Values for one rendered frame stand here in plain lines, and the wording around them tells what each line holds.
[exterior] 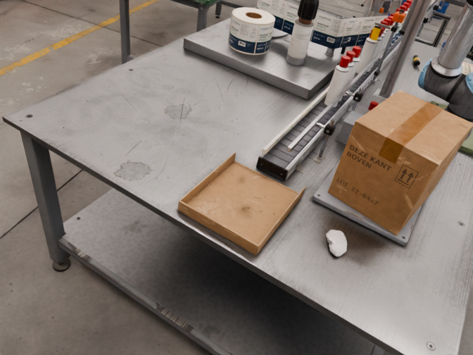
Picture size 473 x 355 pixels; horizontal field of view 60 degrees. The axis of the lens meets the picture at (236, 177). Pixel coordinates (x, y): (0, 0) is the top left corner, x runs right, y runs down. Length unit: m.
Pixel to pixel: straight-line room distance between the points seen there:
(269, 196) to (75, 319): 1.07
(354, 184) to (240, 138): 0.46
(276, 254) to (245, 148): 0.46
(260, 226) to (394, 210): 0.38
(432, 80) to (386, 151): 0.68
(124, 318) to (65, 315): 0.25
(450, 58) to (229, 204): 0.99
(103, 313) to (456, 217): 1.44
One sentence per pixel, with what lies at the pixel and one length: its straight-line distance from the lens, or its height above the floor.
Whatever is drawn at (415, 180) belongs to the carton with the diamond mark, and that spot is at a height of 1.05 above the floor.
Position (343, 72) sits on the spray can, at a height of 1.03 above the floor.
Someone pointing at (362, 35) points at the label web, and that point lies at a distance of 2.27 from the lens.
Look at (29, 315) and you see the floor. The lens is 2.02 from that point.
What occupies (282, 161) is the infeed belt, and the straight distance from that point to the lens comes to 1.34.
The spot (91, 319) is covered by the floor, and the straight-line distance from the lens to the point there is 1.96.
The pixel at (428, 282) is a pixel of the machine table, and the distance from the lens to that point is 1.25.
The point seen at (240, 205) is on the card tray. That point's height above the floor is 0.83.
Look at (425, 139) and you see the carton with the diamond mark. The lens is 1.21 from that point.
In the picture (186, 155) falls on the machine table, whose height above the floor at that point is 0.83.
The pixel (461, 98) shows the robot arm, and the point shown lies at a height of 1.02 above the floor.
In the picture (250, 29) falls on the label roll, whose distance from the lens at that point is 1.95.
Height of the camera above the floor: 1.68
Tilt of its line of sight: 40 degrees down
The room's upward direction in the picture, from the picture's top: 11 degrees clockwise
